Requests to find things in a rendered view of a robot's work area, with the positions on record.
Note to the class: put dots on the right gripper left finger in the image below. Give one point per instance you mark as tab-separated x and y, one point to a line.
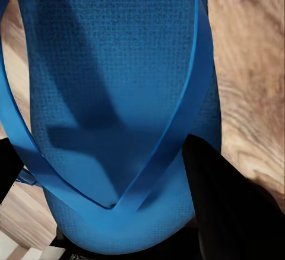
10	167

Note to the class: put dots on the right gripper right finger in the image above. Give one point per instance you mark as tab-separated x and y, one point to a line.
235	220

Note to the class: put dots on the sandal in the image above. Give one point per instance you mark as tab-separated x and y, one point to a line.
115	88
25	176

